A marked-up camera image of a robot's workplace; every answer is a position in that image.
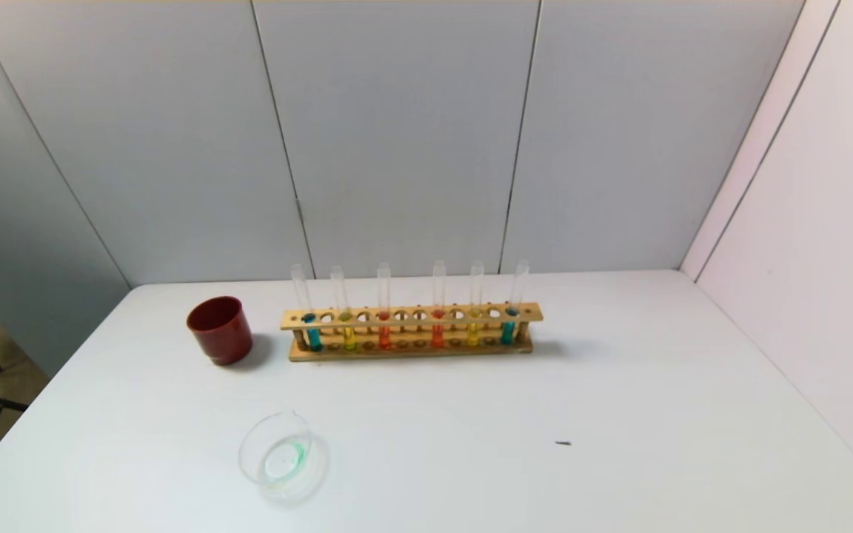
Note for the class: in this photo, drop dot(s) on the yellow pigment test tube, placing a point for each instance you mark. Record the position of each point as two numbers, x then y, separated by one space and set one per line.
349 338
472 334

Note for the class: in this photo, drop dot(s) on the blue pigment test tube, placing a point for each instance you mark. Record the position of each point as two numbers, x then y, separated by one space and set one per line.
507 333
314 339

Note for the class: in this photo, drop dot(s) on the wooden test tube rack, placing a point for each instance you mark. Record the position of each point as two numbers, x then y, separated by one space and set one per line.
412 316

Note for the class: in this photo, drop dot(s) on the orange pigment test tube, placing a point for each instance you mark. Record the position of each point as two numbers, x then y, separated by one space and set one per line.
384 337
437 335

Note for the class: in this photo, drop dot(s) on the clear glass beaker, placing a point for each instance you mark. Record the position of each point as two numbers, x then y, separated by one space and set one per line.
282 463

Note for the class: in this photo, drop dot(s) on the red plastic cup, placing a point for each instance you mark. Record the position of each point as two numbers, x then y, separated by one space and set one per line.
219 333

